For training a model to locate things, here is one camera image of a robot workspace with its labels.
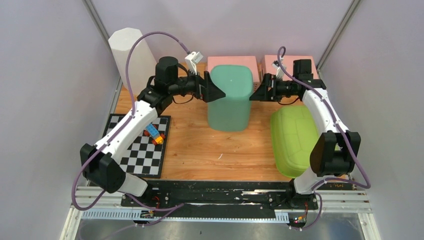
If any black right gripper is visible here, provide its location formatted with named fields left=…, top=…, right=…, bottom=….
left=249, top=73, right=298, bottom=103

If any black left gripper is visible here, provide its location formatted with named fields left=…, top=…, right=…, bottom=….
left=168, top=66, right=225, bottom=103

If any mint green trash bin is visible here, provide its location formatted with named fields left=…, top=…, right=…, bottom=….
left=207, top=64, right=254, bottom=132

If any pink perforated plastic basket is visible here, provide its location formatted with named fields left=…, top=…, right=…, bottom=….
left=206, top=56, right=261, bottom=92

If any large lime green tub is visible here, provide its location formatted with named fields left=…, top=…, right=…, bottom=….
left=270, top=105, right=321, bottom=179

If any white translucent bin liner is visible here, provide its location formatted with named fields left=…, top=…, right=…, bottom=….
left=108, top=27, right=157, bottom=96

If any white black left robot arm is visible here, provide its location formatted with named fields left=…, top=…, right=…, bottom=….
left=80, top=56, right=226, bottom=207

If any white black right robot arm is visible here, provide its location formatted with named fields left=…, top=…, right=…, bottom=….
left=250, top=58, right=361, bottom=209

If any blue yellow toy car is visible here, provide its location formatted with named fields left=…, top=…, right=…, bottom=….
left=143, top=123, right=166, bottom=145

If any black white checkerboard mat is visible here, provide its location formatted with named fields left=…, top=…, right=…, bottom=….
left=103, top=113, right=171, bottom=179

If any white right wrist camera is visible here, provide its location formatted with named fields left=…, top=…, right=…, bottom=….
left=272, top=60, right=287, bottom=80

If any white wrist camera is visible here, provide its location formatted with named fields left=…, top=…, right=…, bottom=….
left=272, top=60, right=287, bottom=80
left=184, top=51, right=204, bottom=75

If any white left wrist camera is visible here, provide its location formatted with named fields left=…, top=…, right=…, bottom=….
left=184, top=51, right=204, bottom=75

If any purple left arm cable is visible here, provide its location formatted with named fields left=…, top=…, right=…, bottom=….
left=71, top=31, right=193, bottom=240

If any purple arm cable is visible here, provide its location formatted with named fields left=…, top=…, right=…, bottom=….
left=71, top=31, right=193, bottom=240
left=276, top=45, right=372, bottom=231

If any left aluminium frame post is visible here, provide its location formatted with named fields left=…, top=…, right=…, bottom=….
left=82, top=0, right=125, bottom=71

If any aluminium frame post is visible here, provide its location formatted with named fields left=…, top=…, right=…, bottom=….
left=82, top=0, right=125, bottom=71
left=316, top=0, right=363, bottom=74

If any right aluminium frame post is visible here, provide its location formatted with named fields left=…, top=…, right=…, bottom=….
left=316, top=0, right=363, bottom=74

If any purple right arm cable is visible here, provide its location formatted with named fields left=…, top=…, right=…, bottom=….
left=276, top=45, right=372, bottom=231

